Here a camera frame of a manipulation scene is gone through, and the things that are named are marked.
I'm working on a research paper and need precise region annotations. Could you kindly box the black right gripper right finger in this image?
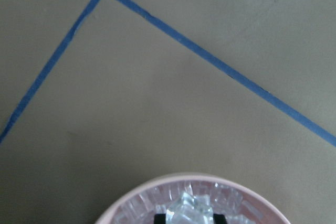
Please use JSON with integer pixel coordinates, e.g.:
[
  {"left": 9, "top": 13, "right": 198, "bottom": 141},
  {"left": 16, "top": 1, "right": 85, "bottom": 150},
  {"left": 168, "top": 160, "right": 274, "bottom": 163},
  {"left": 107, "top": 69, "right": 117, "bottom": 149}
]
[{"left": 213, "top": 214, "right": 227, "bottom": 224}]

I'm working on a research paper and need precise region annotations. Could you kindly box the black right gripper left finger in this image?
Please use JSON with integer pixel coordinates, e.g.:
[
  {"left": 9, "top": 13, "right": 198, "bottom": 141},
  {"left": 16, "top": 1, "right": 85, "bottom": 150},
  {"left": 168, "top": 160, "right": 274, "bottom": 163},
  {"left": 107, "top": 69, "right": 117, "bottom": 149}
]
[{"left": 154, "top": 214, "right": 166, "bottom": 224}]

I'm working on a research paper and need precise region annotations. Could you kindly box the clear ice cube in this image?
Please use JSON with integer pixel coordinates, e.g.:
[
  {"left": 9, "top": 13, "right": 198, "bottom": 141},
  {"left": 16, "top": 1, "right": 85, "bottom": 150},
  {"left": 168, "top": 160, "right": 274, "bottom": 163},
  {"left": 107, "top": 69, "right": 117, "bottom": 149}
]
[{"left": 165, "top": 192, "right": 214, "bottom": 224}]

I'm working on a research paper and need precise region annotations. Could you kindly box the pile of clear ice cubes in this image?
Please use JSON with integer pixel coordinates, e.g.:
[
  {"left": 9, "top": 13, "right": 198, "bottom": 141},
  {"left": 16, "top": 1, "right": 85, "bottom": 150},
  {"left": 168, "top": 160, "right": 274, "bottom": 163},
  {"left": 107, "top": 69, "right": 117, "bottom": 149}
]
[{"left": 112, "top": 180, "right": 266, "bottom": 223}]

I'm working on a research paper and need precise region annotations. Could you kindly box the pink bowl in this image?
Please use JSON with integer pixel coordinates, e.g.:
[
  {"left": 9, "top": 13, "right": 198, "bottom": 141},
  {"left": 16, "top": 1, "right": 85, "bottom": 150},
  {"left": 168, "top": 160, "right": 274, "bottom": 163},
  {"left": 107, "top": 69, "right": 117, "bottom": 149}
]
[{"left": 97, "top": 173, "right": 289, "bottom": 223}]

